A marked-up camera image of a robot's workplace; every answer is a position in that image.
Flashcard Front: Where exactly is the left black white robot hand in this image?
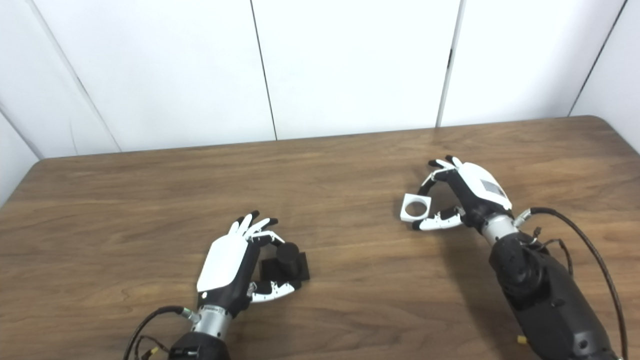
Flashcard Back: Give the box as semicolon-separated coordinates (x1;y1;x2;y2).
196;210;302;317

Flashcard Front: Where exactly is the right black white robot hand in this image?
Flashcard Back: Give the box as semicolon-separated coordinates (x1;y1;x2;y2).
411;155;513;233

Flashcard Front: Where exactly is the thin left wrist wire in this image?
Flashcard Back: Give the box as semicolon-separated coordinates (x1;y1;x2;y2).
134;335;171;360

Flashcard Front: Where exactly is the thin right wrist wire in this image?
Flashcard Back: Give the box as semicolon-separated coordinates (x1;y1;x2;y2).
517;227;575;346

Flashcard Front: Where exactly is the thin wrist wire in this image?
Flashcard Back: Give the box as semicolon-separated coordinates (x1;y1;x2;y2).
134;335;171;360
517;227;575;346

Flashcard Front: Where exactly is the black peg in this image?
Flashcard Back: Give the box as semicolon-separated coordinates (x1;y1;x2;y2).
259;242;311;282

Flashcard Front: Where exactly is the thick black left wrist cable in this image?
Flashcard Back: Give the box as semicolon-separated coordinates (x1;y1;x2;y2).
122;306;201;360

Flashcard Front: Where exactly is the white square piece with hole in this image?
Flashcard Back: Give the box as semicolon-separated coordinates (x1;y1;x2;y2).
400;193;432;223

